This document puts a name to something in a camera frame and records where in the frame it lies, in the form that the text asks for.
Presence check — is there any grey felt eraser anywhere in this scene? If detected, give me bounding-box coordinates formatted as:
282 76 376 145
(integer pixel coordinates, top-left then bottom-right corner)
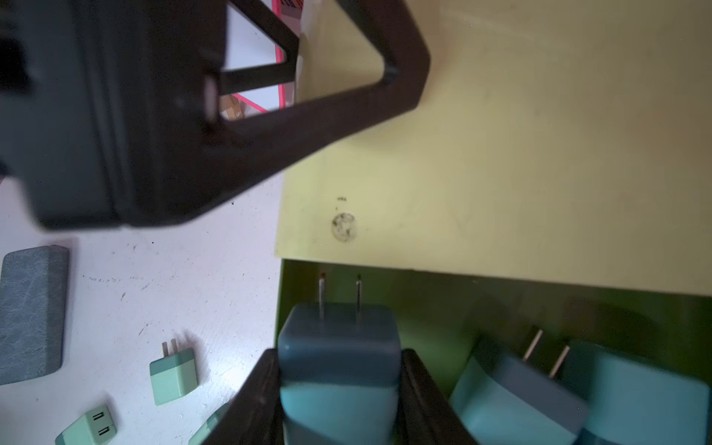
1 245 70 385

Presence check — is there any teal plug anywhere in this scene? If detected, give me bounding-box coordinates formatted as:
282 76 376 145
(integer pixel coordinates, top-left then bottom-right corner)
560 340 711 444
450 331 590 444
277 278 402 444

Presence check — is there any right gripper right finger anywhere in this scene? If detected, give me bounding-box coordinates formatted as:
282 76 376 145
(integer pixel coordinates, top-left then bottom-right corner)
397 349 478 444

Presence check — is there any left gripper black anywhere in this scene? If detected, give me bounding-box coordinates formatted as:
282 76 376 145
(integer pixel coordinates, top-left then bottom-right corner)
1 1 430 230

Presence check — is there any green plug lower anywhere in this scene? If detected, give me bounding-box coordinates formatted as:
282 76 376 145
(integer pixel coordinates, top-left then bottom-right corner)
188 402 230 445

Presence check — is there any green plug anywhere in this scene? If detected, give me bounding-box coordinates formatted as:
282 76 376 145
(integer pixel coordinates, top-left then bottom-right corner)
55 404 117 445
149 339 198 406
188 402 230 445

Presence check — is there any yellow green drawer cabinet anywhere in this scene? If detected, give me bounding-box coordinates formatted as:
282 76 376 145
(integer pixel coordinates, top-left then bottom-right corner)
276 1 711 296

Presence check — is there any pink framed whiteboard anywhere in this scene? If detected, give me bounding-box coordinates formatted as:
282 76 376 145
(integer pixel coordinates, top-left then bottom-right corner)
221 0 303 120

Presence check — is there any green plug upper left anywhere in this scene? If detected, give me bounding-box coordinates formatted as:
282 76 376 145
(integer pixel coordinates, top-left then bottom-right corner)
149 339 198 406

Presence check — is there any green plug upper right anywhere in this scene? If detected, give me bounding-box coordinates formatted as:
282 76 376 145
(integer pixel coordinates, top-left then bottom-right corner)
55 404 117 445

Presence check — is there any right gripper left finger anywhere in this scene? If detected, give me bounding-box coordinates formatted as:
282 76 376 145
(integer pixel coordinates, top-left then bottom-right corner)
203 349 285 445

